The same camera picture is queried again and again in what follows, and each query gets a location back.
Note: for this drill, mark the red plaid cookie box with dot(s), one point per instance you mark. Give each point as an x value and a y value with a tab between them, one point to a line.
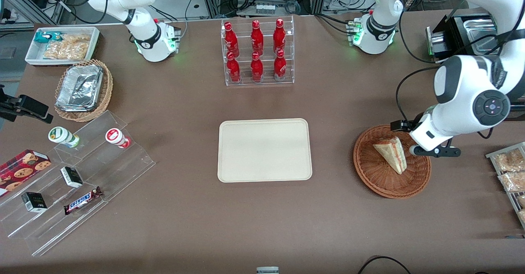
22	169

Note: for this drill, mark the clear bag of pastry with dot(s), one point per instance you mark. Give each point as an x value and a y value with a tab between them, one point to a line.
522	216
510	160
521	200
513	181

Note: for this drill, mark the small black box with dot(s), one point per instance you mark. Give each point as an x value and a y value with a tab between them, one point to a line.
34	202
71	176

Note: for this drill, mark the Snickers chocolate bar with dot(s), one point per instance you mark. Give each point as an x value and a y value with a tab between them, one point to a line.
82	200

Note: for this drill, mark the light wicker basket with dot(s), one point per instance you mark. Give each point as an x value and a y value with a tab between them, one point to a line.
107	89

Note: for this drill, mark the white power strip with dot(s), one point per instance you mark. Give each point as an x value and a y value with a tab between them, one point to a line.
265	8

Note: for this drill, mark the clear acrylic bottle rack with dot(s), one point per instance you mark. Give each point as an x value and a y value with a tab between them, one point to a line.
266	82

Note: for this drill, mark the aluminium frame structure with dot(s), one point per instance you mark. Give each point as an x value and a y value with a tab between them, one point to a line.
33	3

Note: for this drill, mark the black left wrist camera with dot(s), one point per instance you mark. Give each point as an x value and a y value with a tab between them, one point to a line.
404	125

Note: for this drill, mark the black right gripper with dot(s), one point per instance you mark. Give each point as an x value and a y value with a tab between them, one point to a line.
25	104

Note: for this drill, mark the clear bag of crackers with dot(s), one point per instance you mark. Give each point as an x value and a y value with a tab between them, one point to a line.
61	53
76	40

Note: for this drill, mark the wrapped triangular sandwich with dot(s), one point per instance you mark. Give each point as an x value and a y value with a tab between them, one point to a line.
391	155

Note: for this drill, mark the beige rectangular tray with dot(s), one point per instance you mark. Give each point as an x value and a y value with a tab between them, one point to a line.
264	151

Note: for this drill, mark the teal snack packet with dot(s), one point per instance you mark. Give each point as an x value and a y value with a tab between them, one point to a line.
46	37

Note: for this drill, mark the black box with metal tray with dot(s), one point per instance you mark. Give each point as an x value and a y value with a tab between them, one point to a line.
459	36

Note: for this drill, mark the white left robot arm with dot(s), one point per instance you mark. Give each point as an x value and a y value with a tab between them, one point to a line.
459	81

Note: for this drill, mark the brown round wicker basket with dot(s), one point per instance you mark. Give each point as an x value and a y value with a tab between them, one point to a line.
377	179

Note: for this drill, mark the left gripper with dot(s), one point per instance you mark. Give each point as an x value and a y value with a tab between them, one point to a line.
415	123

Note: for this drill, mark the metal tray with pastries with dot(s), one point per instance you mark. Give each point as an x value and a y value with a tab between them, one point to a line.
508	196

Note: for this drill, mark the red lid yogurt cup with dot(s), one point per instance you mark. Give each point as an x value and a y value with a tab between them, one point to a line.
115	136

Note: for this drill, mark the white rectangular plastic bin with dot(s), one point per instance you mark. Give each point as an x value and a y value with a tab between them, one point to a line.
37	58

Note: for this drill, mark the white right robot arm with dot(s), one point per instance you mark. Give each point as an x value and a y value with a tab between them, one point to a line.
143	32

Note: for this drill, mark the stack of foil containers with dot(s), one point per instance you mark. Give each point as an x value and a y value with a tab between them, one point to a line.
80	87

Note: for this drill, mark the clear acrylic stepped shelf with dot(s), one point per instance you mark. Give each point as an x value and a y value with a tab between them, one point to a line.
123	171

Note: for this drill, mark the red soda bottle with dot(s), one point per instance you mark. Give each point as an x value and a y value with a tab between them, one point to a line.
256	69
279	37
231	40
257	38
280	68
233	69

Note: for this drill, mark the green lid yogurt cup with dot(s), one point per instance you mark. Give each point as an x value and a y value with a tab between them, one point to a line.
61	135

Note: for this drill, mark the grey white edge object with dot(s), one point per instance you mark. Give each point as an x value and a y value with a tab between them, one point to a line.
267	270

